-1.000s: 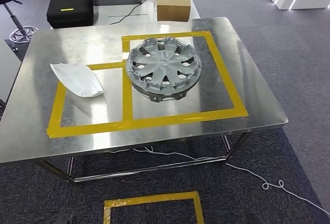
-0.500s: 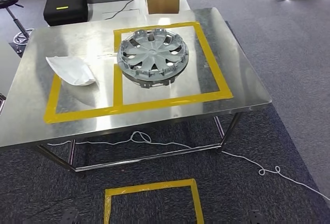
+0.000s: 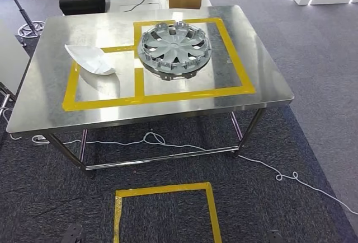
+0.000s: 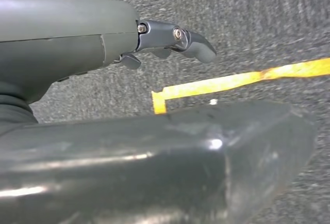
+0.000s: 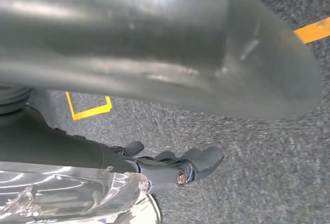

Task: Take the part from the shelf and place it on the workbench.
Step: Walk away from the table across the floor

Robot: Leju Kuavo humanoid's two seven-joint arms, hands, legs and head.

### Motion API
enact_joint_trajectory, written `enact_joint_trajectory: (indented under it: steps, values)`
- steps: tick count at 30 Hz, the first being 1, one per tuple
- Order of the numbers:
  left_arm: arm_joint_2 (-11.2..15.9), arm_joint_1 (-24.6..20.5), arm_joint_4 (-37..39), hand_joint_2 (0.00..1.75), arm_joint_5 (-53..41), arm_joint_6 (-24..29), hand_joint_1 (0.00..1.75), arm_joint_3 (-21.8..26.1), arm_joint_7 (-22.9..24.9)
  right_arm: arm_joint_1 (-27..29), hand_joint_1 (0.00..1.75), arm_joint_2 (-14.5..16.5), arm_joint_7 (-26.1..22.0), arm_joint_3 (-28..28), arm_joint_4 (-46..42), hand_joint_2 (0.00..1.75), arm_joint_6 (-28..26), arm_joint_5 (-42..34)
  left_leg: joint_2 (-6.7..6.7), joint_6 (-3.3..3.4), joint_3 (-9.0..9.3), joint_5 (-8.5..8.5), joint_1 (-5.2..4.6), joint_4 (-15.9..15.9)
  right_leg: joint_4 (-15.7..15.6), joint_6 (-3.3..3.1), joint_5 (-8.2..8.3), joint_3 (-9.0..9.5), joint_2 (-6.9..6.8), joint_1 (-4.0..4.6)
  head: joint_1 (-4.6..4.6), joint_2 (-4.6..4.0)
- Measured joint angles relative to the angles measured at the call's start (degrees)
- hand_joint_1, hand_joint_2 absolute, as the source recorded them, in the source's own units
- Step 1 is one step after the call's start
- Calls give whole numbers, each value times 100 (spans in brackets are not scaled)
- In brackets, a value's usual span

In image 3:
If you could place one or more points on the black hard carrying case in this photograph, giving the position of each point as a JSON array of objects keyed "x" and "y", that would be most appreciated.
[{"x": 82, "y": 2}]

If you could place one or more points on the white curved plastic part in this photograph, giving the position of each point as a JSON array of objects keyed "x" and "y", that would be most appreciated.
[{"x": 89, "y": 59}]

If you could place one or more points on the yellow floor tape square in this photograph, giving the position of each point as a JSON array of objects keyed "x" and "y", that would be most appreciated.
[{"x": 167, "y": 189}]

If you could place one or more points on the grey plastic wheel hubcap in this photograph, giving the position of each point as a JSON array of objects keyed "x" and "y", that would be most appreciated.
[{"x": 173, "y": 46}]

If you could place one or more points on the stainless steel workbench table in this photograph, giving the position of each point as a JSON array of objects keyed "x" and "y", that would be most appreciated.
[{"x": 265, "y": 78}]

